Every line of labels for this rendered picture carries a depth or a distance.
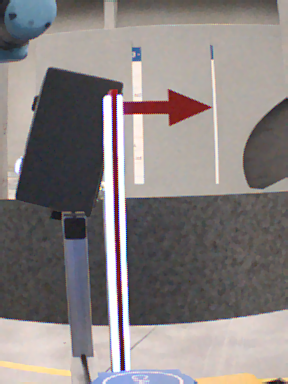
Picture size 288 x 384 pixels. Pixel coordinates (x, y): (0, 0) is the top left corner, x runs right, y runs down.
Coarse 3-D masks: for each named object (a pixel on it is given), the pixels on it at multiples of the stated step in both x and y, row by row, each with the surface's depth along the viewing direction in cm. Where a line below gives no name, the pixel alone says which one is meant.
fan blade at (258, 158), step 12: (276, 108) 46; (264, 120) 48; (276, 120) 48; (252, 132) 51; (264, 132) 51; (276, 132) 51; (252, 144) 53; (264, 144) 54; (276, 144) 54; (252, 156) 56; (264, 156) 57; (276, 156) 57; (252, 168) 59; (264, 168) 59; (276, 168) 60; (252, 180) 62; (264, 180) 62; (276, 180) 63
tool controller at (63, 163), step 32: (64, 96) 106; (96, 96) 107; (32, 128) 106; (64, 128) 107; (96, 128) 107; (32, 160) 106; (64, 160) 107; (96, 160) 107; (32, 192) 107; (64, 192) 107; (96, 192) 108
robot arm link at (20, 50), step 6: (0, 42) 113; (0, 48) 115; (6, 48) 115; (12, 48) 115; (18, 48) 116; (24, 48) 117; (0, 54) 115; (6, 54) 115; (12, 54) 116; (18, 54) 116; (24, 54) 118; (0, 60) 117; (6, 60) 118; (12, 60) 119; (18, 60) 120
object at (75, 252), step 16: (64, 240) 102; (80, 240) 103; (64, 256) 105; (80, 256) 103; (80, 272) 103; (80, 288) 103; (80, 304) 104; (80, 320) 104; (80, 336) 104; (80, 352) 104
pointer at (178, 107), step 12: (168, 96) 50; (180, 96) 50; (132, 108) 50; (144, 108) 50; (156, 108) 50; (168, 108) 50; (180, 108) 51; (192, 108) 51; (204, 108) 51; (168, 120) 51; (180, 120) 51
